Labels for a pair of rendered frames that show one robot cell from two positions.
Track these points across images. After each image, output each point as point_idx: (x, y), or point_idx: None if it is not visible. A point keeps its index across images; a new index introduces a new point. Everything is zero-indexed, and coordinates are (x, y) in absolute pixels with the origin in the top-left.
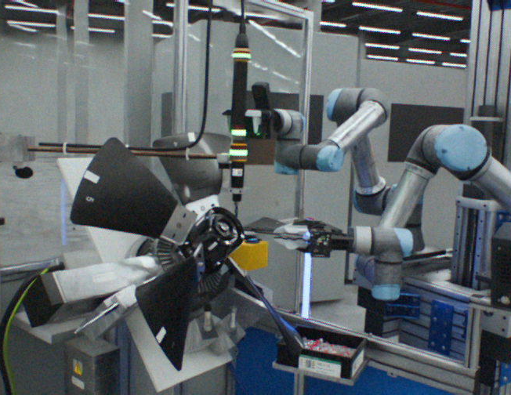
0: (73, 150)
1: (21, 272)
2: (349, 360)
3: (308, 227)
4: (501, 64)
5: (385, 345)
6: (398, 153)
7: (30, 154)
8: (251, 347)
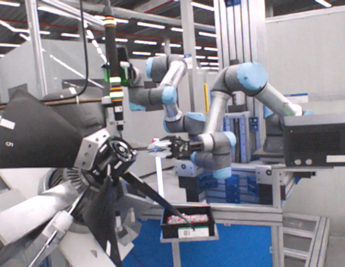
0: None
1: None
2: (214, 223)
3: (170, 141)
4: (236, 36)
5: (221, 207)
6: (150, 106)
7: None
8: None
